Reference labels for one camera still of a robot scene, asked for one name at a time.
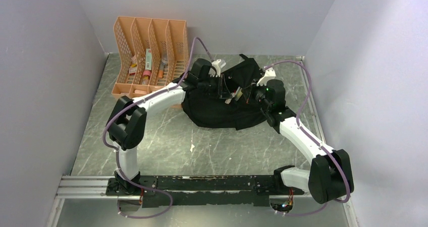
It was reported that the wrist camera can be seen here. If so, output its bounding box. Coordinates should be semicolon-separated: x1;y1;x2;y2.
256;68;276;86
209;59;226;77

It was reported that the peach plastic desk organizer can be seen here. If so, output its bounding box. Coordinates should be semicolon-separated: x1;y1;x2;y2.
112;16;189;98

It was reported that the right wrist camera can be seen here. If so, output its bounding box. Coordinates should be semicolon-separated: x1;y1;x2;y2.
256;68;276;86

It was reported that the aluminium frame rail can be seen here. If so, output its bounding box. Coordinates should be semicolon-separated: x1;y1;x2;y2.
55;175;350;199

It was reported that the red white staples box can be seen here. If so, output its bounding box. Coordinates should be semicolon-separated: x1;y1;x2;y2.
128;64;137;75

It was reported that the black student backpack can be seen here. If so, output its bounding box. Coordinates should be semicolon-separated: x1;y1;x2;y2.
181;54;266;130

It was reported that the white brown pen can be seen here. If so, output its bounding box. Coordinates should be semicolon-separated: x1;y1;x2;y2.
225;97;235;104

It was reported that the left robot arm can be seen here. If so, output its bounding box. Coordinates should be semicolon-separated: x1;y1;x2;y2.
103;59;226;195

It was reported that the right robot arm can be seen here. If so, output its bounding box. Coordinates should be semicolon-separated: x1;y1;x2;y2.
251;79;354;204

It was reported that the yellow highlighter pen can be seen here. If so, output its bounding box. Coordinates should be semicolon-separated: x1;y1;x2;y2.
234;89;242;101

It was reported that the teal stationery box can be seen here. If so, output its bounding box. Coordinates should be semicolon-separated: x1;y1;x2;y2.
144;48;152;71

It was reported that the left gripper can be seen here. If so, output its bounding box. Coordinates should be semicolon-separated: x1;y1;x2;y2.
198;74;232;99

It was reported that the orange marker pen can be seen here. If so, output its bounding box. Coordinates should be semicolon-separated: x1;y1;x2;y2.
157;59;168;79

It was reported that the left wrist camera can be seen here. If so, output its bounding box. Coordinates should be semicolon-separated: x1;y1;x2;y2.
209;59;226;77

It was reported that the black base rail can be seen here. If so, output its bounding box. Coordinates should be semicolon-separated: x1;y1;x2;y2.
105;175;304;208

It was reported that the pink crayon tube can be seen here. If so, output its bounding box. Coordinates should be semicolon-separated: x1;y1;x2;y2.
141;70;151;85

